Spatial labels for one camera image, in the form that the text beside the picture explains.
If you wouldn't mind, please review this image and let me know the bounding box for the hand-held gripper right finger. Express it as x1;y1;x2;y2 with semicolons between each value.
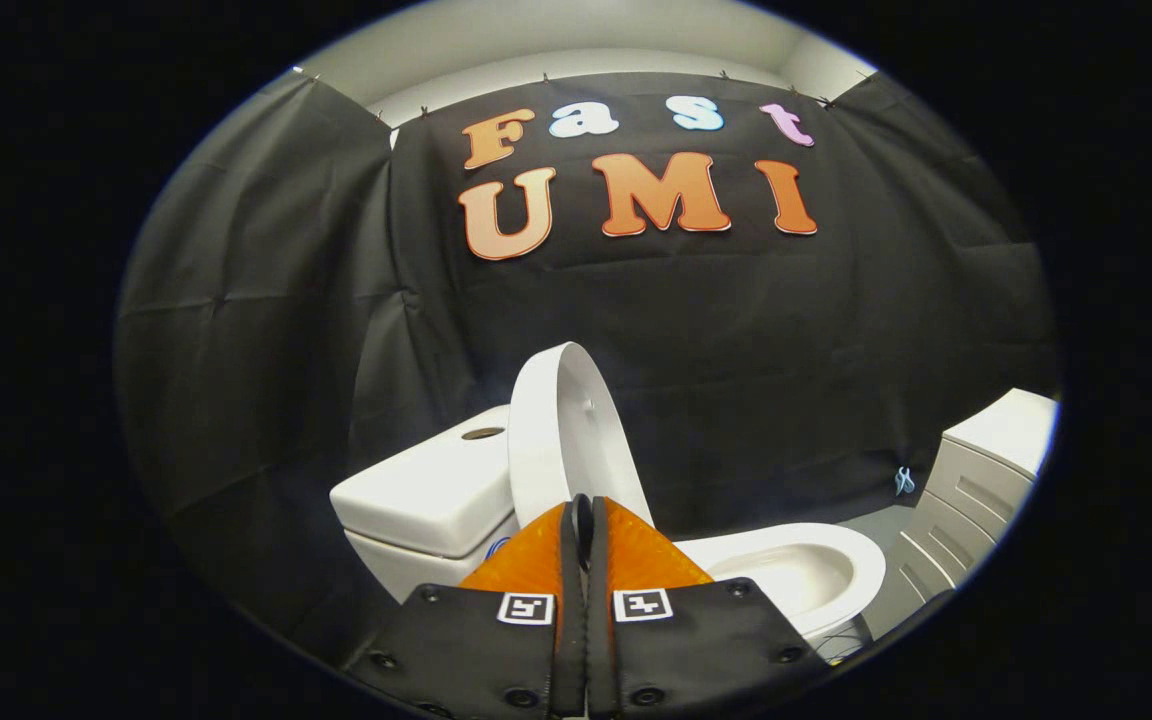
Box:
586;495;832;719

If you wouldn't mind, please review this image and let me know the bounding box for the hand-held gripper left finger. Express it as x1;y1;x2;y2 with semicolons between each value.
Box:
344;500;587;719

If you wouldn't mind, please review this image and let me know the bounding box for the white cabinet drawer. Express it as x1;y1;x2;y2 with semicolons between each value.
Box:
866;545;967;641
896;490;1012;583
921;437;1037;521

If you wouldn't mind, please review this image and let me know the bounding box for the white toilet lid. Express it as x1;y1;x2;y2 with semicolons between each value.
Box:
508;342;655;531

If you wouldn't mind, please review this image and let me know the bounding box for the white cabinet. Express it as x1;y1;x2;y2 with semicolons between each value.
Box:
861;435;1039;641

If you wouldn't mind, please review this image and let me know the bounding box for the white toilet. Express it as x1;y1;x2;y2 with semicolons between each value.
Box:
329;405;887;646

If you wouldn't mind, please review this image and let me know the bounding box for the black backdrop cloth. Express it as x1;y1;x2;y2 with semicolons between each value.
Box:
116;68;1062;661

